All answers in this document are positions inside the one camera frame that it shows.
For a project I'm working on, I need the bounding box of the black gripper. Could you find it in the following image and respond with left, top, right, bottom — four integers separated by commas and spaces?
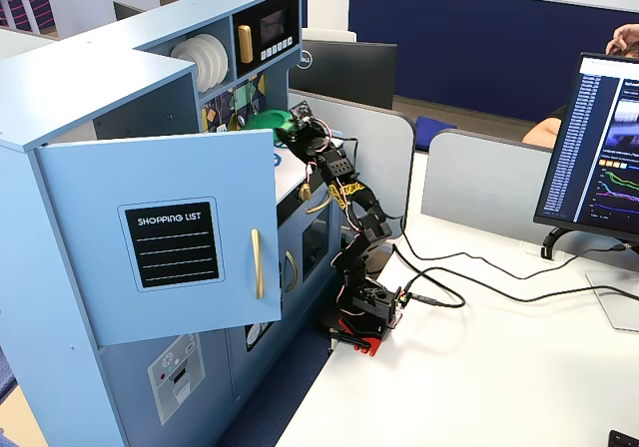
273, 117, 337, 159

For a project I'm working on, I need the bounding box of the red black arm base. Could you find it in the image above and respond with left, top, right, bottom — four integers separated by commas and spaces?
327, 315, 396, 357

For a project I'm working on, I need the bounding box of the person's forearm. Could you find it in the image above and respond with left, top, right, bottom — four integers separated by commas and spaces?
520, 114, 566, 151

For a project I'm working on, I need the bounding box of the person's hand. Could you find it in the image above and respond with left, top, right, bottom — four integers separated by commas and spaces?
604, 23, 639, 59

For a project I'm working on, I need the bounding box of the grey desk divider panel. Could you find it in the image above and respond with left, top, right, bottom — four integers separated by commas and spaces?
419, 128, 566, 242
288, 87, 417, 229

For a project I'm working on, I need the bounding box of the black Dell monitor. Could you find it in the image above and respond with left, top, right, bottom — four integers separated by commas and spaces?
289, 38, 399, 112

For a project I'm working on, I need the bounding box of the black toy microwave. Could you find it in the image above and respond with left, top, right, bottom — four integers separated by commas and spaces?
232, 0, 302, 81

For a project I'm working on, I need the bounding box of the blue chair seat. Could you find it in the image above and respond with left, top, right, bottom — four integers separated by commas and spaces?
413, 114, 459, 153

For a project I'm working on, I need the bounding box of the black shopping list sticker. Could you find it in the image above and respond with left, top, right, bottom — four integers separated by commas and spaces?
117, 197, 225, 294

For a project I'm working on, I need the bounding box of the blue fridge door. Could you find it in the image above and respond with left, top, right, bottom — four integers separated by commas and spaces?
34, 127, 284, 348

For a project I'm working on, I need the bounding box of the black white dishwasher sticker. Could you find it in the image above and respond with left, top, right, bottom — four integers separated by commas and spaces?
244, 318, 275, 353

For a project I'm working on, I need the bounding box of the blue toy kitchen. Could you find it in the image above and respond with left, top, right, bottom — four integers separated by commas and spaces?
0, 0, 346, 447

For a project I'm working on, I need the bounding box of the black monitor stand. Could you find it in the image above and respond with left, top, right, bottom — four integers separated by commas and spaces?
540, 225, 576, 261

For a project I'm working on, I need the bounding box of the monitor showing charts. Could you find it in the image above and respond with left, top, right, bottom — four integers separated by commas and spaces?
532, 52, 639, 245

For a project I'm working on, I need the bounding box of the grey flat stand plate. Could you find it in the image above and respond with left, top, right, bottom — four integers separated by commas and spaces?
584, 268, 639, 334

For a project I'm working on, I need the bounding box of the dark phone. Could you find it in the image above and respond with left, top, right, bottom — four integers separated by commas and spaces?
607, 428, 639, 447

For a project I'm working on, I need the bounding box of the small wrist camera board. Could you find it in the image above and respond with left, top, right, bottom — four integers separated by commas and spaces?
289, 101, 315, 125

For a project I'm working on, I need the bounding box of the gold oven handle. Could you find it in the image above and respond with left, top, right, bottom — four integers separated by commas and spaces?
305, 192, 333, 216

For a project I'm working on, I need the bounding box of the gold microwave handle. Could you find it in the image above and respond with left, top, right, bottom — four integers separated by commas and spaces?
237, 24, 254, 65

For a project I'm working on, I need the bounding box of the gold fridge door handle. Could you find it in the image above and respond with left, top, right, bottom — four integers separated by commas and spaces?
250, 227, 267, 300

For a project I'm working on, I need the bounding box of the gold cabinet handle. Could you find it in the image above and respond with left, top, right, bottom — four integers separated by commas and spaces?
284, 248, 300, 294

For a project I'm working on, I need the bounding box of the black looped usb cable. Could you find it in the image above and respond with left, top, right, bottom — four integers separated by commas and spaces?
401, 265, 468, 310

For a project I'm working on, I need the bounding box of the black camera cable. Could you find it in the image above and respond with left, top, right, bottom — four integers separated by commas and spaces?
342, 136, 632, 282

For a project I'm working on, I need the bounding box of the black power cable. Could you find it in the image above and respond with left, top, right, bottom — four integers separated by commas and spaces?
390, 243, 639, 303

